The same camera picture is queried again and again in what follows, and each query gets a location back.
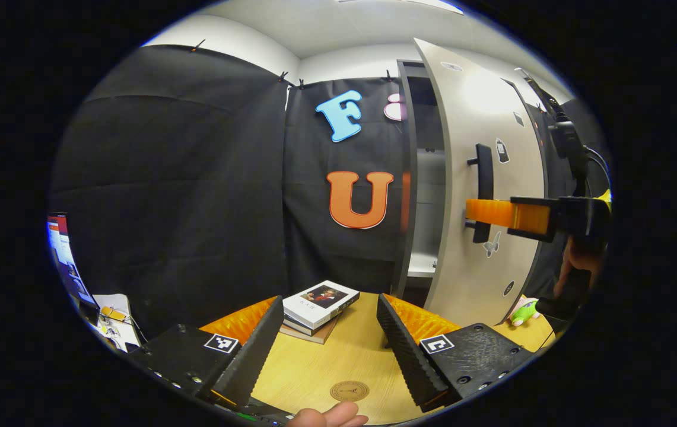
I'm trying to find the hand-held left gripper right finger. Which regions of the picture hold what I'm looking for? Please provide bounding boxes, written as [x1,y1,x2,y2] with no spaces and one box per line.
[376,292,536,414]

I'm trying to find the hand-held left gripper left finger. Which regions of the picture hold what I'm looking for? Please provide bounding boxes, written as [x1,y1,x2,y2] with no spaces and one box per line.
[126,294,285,411]

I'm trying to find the black cabinet door handle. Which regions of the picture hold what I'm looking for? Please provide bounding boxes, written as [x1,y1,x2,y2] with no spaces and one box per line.
[466,143,494,244]

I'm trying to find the beige cabinet door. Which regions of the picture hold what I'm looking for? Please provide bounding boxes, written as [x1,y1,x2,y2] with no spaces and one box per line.
[414,38,548,328]

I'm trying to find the thin dark book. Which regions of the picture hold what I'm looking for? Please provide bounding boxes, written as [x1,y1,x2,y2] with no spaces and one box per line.
[282,317,340,337]

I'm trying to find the brown book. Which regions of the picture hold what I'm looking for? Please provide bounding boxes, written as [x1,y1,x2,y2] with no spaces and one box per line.
[279,323,340,346]

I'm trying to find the green and pink plush toy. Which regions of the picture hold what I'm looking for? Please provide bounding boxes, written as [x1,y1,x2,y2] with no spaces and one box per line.
[507,296,541,327]

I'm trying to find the black backdrop cloth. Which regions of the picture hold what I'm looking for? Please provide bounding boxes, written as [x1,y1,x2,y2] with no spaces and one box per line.
[49,44,609,339]

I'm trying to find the computer monitor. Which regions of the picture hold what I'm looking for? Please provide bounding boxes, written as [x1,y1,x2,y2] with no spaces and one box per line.
[47,213,99,309]

